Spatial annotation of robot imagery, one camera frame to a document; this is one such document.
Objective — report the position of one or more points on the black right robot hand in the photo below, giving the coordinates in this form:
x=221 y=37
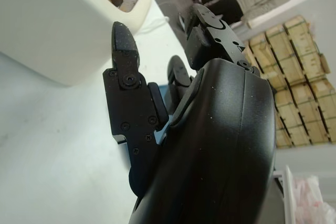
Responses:
x=210 y=142

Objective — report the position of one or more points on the cream two-slot toaster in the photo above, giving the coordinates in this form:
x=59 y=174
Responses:
x=57 y=24

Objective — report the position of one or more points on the stacked wooden crates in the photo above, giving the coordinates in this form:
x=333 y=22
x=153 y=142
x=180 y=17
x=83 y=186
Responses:
x=296 y=77

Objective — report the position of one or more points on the clear plastic bag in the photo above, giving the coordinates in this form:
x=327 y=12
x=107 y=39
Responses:
x=312 y=200

